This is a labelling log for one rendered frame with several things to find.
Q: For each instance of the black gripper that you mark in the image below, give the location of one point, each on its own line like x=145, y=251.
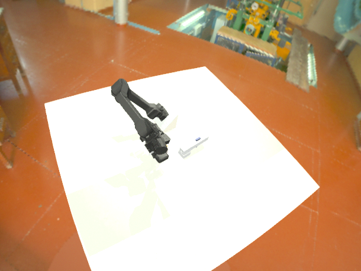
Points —
x=159, y=158

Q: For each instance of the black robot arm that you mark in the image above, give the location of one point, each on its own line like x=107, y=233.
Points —
x=125, y=96

